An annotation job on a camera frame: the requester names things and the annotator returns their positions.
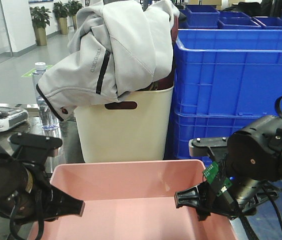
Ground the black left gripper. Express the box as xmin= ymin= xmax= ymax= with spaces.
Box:
xmin=0 ymin=161 xmax=85 ymax=222

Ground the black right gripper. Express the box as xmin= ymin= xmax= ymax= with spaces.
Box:
xmin=174 ymin=177 xmax=279 ymax=222

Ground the pink plastic bin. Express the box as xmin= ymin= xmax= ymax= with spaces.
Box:
xmin=43 ymin=159 xmax=236 ymax=240

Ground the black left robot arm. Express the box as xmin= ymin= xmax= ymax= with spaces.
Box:
xmin=0 ymin=133 xmax=85 ymax=224

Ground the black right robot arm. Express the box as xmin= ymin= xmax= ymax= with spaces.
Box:
xmin=174 ymin=115 xmax=282 ymax=220

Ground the small blue bin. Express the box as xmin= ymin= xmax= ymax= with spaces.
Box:
xmin=218 ymin=11 xmax=262 ymax=30
xmin=252 ymin=16 xmax=282 ymax=30
xmin=185 ymin=4 xmax=220 ymax=29

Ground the green circuit board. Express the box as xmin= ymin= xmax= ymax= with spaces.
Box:
xmin=203 ymin=161 xmax=233 ymax=197

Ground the clear water bottle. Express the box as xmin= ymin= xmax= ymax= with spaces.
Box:
xmin=31 ymin=62 xmax=59 ymax=131

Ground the lower blue plastic crate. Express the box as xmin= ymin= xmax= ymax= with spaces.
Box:
xmin=164 ymin=108 xmax=268 ymax=160

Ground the cream plastic basket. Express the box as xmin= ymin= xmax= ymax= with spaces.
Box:
xmin=74 ymin=87 xmax=173 ymax=163

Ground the white remote controller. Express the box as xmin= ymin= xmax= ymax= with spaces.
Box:
xmin=0 ymin=106 xmax=28 ymax=132

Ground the large blue plastic crate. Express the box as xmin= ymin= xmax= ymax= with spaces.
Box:
xmin=174 ymin=29 xmax=282 ymax=116

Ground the grey Triboard jacket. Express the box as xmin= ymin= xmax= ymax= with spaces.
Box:
xmin=36 ymin=0 xmax=180 ymax=121

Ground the potted plant gold pot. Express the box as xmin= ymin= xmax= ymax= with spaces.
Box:
xmin=29 ymin=6 xmax=51 ymax=46

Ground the black left cable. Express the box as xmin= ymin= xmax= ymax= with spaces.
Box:
xmin=8 ymin=162 xmax=46 ymax=240

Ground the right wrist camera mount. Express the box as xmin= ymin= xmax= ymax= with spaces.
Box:
xmin=189 ymin=137 xmax=229 ymax=157

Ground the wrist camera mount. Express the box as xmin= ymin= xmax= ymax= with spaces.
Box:
xmin=8 ymin=132 xmax=63 ymax=158
xmin=189 ymin=137 xmax=229 ymax=157

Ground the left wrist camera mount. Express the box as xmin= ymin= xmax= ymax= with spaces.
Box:
xmin=8 ymin=132 xmax=63 ymax=158

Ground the black braided right cable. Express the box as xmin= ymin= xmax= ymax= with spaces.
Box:
xmin=220 ymin=93 xmax=282 ymax=240

